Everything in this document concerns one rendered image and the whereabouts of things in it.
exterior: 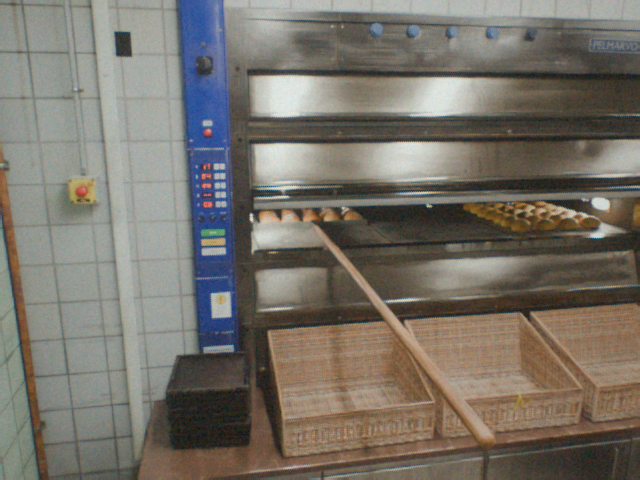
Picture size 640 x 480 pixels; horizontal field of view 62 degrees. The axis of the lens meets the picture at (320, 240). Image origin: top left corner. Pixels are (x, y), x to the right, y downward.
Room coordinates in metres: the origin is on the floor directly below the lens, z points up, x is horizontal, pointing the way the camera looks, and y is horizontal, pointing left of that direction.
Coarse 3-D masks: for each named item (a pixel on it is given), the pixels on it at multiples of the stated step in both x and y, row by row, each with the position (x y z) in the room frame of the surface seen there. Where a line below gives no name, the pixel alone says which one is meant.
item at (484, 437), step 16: (336, 256) 1.98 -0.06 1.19; (352, 272) 1.74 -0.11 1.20; (368, 288) 1.57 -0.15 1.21; (384, 304) 1.43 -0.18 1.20; (384, 320) 1.36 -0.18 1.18; (400, 336) 1.23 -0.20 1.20; (416, 352) 1.13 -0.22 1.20; (432, 368) 1.05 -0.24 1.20; (448, 384) 0.98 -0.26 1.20; (448, 400) 0.94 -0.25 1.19; (464, 400) 0.93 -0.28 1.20; (464, 416) 0.88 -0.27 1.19; (480, 432) 0.82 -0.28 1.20
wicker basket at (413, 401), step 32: (288, 352) 2.04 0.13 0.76; (320, 352) 2.07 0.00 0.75; (352, 352) 2.09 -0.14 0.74; (384, 352) 2.12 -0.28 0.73; (288, 384) 2.01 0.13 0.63; (352, 384) 2.05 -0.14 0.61; (384, 384) 2.08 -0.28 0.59; (416, 384) 1.87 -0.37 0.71; (288, 416) 1.84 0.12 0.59; (320, 416) 1.62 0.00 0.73; (352, 416) 1.65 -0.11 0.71; (384, 416) 1.67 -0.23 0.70; (416, 416) 1.69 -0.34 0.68; (288, 448) 1.60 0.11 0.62; (320, 448) 1.63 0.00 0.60; (352, 448) 1.64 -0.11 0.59
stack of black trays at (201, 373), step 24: (192, 360) 1.89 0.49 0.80; (216, 360) 1.89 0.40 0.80; (240, 360) 1.89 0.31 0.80; (168, 384) 1.68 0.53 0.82; (192, 384) 1.70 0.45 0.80; (216, 384) 1.70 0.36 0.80; (240, 384) 1.70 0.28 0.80; (168, 408) 1.64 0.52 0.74; (192, 408) 1.64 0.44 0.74; (216, 408) 1.66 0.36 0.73; (240, 408) 1.67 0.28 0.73; (192, 432) 1.64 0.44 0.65; (216, 432) 1.66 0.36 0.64; (240, 432) 1.67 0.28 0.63
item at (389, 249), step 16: (464, 240) 2.29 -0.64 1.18; (480, 240) 2.29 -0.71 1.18; (496, 240) 2.29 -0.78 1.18; (512, 240) 2.29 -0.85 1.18; (528, 240) 2.30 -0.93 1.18; (544, 240) 2.31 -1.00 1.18; (560, 240) 2.33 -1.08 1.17; (576, 240) 2.34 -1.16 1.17; (592, 240) 2.35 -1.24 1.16; (608, 240) 2.37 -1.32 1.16; (624, 240) 2.39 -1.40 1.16; (256, 256) 2.08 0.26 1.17; (272, 256) 2.09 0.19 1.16; (288, 256) 2.10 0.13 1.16; (304, 256) 2.12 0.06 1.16; (320, 256) 2.13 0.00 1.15; (352, 256) 2.15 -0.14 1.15; (368, 256) 2.16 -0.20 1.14
